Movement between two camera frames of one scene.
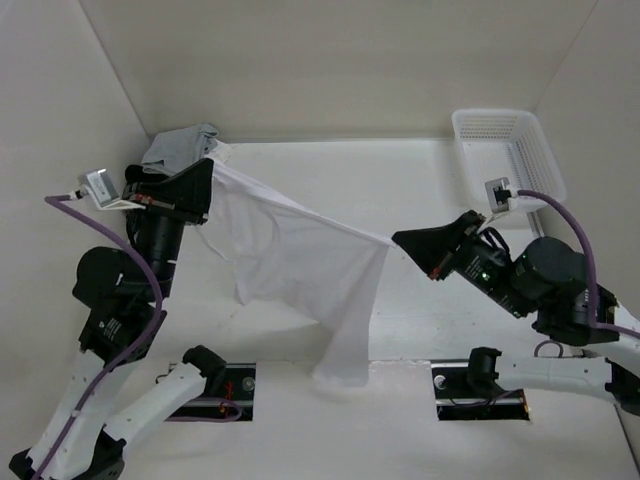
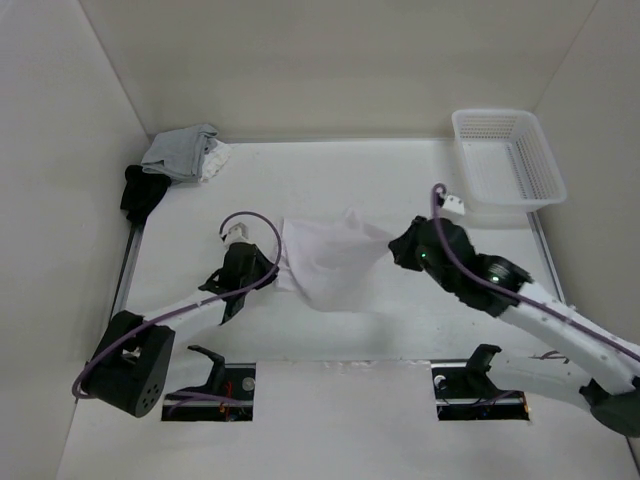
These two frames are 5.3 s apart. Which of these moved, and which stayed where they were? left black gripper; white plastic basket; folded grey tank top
Moved: left black gripper
Stayed: folded grey tank top; white plastic basket
